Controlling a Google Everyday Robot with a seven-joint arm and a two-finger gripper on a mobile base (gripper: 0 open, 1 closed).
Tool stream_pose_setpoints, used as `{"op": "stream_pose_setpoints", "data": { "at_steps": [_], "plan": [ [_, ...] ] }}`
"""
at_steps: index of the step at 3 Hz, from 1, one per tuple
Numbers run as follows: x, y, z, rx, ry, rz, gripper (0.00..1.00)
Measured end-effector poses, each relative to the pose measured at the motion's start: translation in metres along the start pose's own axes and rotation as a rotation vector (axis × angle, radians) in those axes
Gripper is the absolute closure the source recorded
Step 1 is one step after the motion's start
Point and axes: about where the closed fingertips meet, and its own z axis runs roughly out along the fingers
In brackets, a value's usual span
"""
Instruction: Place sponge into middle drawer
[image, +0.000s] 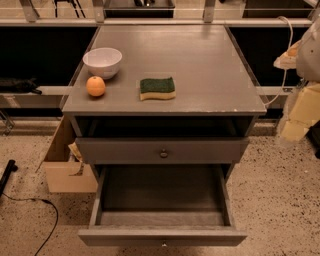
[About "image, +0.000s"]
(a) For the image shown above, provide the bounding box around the green and yellow sponge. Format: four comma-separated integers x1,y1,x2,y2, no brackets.
140,77,176,101

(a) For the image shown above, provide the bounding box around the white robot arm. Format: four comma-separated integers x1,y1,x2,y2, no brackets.
296,17,320,82

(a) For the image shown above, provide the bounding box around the grey drawer cabinet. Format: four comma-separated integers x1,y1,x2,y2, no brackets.
61,23,268,174

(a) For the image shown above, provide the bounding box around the grey upper drawer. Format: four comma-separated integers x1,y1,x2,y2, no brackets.
76,138,249,165

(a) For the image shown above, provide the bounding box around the grey open middle drawer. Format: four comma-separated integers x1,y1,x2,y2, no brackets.
79,165,247,247

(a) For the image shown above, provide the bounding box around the orange fruit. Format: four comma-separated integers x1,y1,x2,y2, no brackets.
86,76,106,97

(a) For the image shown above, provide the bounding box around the white bowl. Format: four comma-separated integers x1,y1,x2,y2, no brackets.
82,47,122,79

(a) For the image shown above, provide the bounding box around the cardboard box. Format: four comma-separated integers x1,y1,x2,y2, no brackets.
42,117,98,193

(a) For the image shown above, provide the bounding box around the black stand foot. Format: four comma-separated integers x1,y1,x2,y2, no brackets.
0,160,18,197

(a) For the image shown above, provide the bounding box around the black cloth on shelf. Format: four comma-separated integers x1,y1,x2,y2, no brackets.
0,78,42,95

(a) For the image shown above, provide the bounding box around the black floor cable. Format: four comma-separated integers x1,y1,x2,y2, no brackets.
0,192,60,256

